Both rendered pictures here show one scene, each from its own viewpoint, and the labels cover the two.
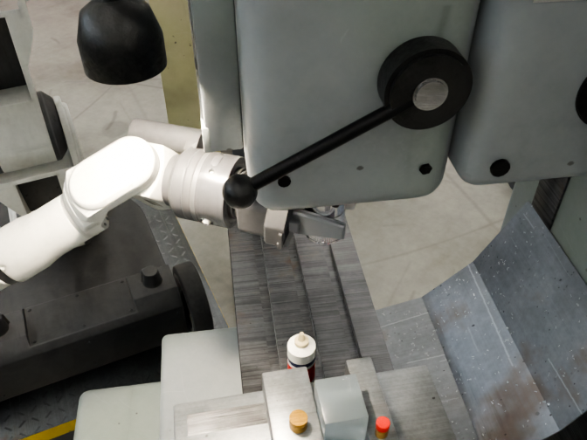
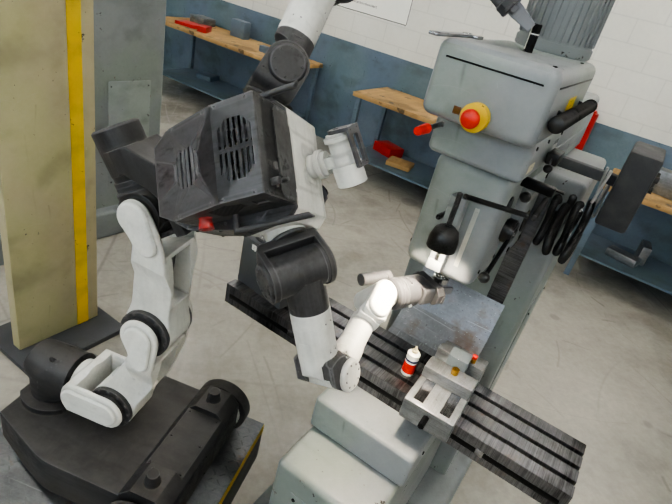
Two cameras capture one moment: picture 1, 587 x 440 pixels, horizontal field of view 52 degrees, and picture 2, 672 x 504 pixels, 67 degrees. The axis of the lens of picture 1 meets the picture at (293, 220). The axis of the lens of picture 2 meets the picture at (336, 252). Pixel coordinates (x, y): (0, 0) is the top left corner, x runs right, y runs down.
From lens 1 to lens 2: 1.24 m
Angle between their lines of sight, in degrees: 46
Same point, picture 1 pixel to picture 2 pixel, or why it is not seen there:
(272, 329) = (372, 362)
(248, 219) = (427, 297)
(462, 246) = not seen: hidden behind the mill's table
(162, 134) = (378, 276)
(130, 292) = (204, 413)
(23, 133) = (181, 318)
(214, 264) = not seen: hidden behind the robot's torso
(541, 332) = (459, 312)
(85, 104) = not seen: outside the picture
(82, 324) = (197, 446)
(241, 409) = (424, 385)
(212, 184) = (415, 288)
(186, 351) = (336, 397)
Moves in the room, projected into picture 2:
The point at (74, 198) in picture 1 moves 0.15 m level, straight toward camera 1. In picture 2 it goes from (378, 314) to (436, 334)
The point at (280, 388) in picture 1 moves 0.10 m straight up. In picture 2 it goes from (436, 366) to (447, 340)
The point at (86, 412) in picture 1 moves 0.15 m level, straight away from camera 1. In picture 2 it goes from (296, 466) to (246, 451)
